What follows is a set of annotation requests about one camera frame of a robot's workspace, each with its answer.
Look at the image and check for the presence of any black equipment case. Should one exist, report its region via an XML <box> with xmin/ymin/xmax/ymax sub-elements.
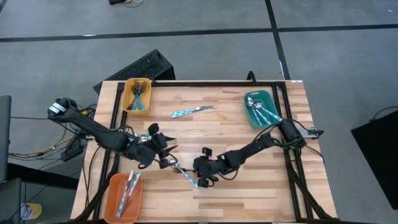
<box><xmin>350</xmin><ymin>109</ymin><xmax>398</xmax><ymax>211</ymax></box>

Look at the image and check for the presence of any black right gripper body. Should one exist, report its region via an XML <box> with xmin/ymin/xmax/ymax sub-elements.
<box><xmin>193</xmin><ymin>147</ymin><xmax>223</xmax><ymax>189</ymax></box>

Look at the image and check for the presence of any black curved cable loop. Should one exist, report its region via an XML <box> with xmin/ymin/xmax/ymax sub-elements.
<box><xmin>246</xmin><ymin>70</ymin><xmax>258</xmax><ymax>85</ymax></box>

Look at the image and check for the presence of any black floor cable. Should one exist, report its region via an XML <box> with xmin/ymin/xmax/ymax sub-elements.
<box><xmin>369</xmin><ymin>105</ymin><xmax>398</xmax><ymax>123</ymax></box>

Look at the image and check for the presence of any yellow wipes canister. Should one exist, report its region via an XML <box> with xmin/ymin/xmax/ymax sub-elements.
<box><xmin>20</xmin><ymin>202</ymin><xmax>43</xmax><ymax>221</ymax></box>

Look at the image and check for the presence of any black perforated box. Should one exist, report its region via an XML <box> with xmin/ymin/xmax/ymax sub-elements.
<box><xmin>93</xmin><ymin>49</ymin><xmax>177</xmax><ymax>95</ymax></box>

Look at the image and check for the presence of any orange plastic bin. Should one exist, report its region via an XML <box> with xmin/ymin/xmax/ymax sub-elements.
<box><xmin>103</xmin><ymin>172</ymin><xmax>144</xmax><ymax>224</ymax></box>

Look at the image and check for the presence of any teal plastic bin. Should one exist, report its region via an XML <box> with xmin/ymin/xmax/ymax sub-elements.
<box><xmin>244</xmin><ymin>90</ymin><xmax>282</xmax><ymax>131</ymax></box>

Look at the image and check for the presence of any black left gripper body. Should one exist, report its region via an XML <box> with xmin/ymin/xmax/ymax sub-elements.
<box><xmin>149</xmin><ymin>123</ymin><xmax>169</xmax><ymax>170</ymax></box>

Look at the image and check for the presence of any black metal table frame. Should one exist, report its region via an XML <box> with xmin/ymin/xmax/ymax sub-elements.
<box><xmin>73</xmin><ymin>80</ymin><xmax>338</xmax><ymax>224</ymax></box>

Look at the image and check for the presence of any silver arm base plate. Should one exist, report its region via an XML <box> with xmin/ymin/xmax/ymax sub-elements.
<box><xmin>298</xmin><ymin>127</ymin><xmax>325</xmax><ymax>139</ymax></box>

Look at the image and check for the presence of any yellow plastic bin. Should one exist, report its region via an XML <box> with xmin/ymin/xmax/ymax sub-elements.
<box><xmin>121</xmin><ymin>77</ymin><xmax>152</xmax><ymax>113</ymax></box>

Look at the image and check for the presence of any yellow cable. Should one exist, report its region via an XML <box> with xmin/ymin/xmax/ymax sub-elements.
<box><xmin>9</xmin><ymin>108</ymin><xmax>91</xmax><ymax>156</ymax></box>

